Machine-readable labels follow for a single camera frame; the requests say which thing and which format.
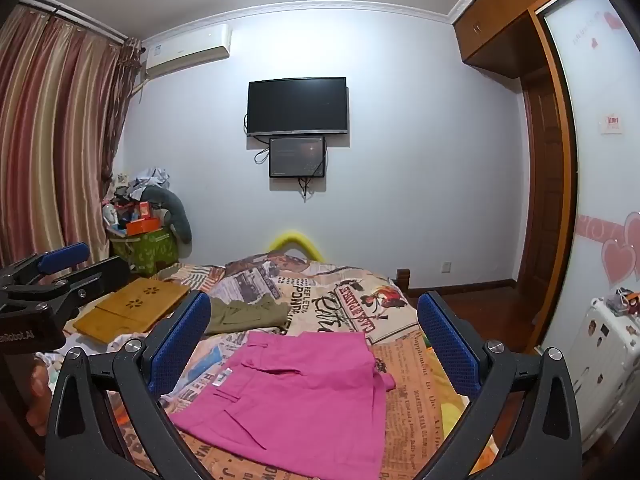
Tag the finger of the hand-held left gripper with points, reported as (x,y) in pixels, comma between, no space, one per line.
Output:
(65,256)
(97,276)

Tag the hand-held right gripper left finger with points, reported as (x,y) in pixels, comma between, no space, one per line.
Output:
(180,340)

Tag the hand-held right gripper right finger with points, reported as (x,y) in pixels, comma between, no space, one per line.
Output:
(450,350)

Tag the pink pants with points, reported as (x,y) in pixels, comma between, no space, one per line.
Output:
(290,400)

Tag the olive green pants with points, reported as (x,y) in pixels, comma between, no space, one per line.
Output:
(245,315)

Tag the orange box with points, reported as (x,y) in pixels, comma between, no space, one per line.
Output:
(144,226)

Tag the grey pillow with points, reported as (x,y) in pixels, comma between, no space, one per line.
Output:
(177,210)

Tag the newspaper print bed sheet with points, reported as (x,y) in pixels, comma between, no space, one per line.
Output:
(350,310)

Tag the pile of clothes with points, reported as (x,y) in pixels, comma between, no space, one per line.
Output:
(147,180)

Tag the striped pink curtain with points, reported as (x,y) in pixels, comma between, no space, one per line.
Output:
(50,135)

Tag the white suitcase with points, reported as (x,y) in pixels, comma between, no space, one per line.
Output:
(600,350)

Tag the yellow foam pad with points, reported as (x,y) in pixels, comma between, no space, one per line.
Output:
(295,239)

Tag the wooden chair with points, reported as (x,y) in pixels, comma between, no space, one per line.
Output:
(542,210)

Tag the white air conditioner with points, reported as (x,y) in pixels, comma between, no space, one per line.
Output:
(187,50)

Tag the wooden overhead cabinet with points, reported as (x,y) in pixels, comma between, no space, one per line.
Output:
(500,30)

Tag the white wall socket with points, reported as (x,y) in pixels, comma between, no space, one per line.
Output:
(446,267)

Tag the wooden bed post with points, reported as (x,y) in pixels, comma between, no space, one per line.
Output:
(402,280)

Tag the pink heart wall sticker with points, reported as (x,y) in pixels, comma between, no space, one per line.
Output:
(617,255)

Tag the small black wall monitor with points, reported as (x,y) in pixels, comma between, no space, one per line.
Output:
(297,157)

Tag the black wall television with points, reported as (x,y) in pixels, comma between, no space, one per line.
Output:
(297,105)

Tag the white wall label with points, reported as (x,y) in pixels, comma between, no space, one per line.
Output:
(611,124)

